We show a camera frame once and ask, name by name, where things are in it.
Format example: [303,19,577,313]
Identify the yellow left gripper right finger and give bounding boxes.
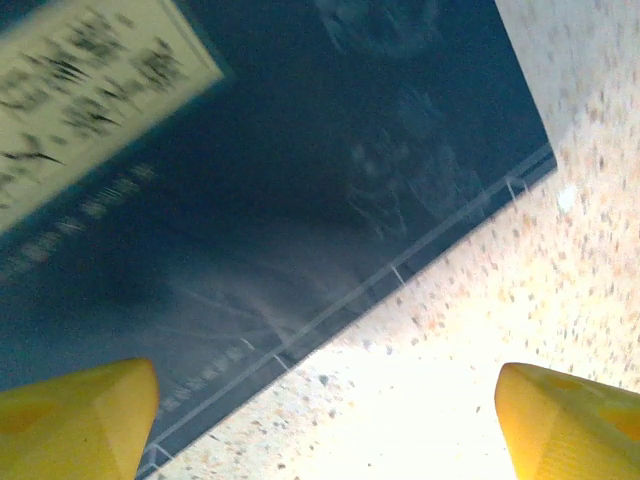
[494,362,640,480]

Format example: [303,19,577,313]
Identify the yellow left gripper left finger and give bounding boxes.
[0,357,161,480]

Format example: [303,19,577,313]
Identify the blue book with yellow label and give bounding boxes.
[0,0,559,480]

